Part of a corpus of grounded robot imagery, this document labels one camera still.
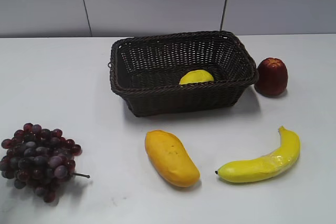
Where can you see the yellow lemon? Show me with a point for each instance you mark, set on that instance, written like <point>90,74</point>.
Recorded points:
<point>196,76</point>

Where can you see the black woven basket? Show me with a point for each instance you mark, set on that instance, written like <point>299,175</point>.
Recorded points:
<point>145,71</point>

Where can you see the orange yellow mango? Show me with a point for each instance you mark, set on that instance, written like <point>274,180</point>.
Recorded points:
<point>170,159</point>

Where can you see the red apple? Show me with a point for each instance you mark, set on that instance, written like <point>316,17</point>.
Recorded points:
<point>273,77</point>

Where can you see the yellow banana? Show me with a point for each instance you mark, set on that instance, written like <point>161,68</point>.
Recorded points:
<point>267,166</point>

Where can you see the purple grape bunch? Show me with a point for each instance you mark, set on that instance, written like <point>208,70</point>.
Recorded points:
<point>41,159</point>

